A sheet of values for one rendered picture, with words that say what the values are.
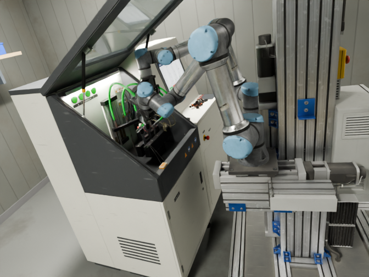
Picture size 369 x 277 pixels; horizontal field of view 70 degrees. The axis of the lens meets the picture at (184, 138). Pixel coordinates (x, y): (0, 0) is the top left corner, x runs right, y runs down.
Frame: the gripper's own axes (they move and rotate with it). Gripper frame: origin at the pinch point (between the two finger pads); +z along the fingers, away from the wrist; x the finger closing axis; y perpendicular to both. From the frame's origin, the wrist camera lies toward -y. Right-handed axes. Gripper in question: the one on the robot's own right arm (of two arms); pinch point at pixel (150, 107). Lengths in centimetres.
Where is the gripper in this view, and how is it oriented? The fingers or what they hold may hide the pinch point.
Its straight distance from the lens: 165.2
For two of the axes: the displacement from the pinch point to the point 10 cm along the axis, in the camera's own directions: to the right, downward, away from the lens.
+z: 1.7, 8.9, 4.2
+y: 9.2, 0.1, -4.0
